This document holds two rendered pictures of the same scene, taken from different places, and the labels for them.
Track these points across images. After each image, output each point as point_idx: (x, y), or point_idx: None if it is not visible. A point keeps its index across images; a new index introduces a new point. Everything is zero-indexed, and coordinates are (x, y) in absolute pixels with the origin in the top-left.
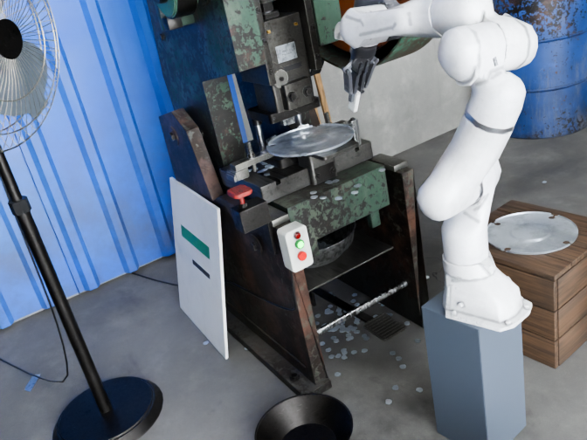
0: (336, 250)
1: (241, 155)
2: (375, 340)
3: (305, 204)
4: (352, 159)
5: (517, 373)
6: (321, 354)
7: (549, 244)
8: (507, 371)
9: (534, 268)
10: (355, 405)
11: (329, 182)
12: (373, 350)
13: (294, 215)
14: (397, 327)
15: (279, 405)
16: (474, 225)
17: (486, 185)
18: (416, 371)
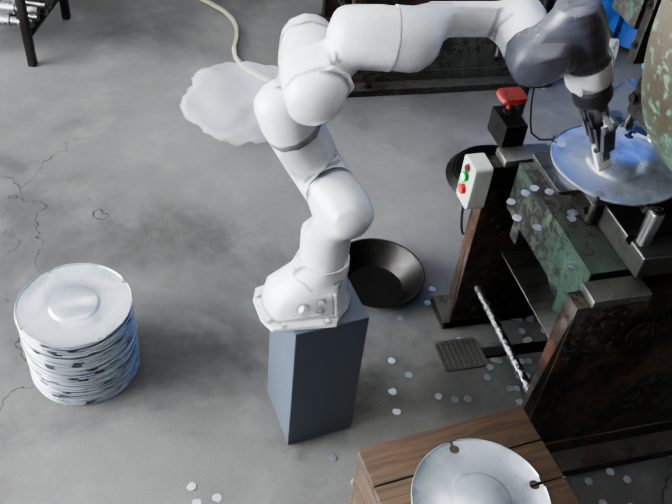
0: (553, 288)
1: None
2: (502, 395)
3: (528, 183)
4: (618, 241)
5: (287, 387)
6: (455, 299)
7: (434, 497)
8: (282, 365)
9: (389, 443)
10: (403, 335)
11: (571, 212)
12: (483, 385)
13: (519, 178)
14: (449, 362)
15: (420, 267)
16: (307, 224)
17: (310, 203)
18: (423, 403)
